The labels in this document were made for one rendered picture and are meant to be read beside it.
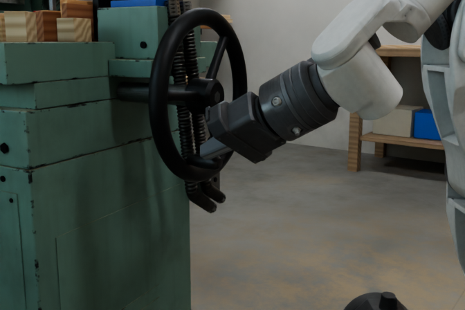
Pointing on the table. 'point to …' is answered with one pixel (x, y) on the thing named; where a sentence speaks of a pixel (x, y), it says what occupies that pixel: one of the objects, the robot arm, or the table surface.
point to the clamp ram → (102, 0)
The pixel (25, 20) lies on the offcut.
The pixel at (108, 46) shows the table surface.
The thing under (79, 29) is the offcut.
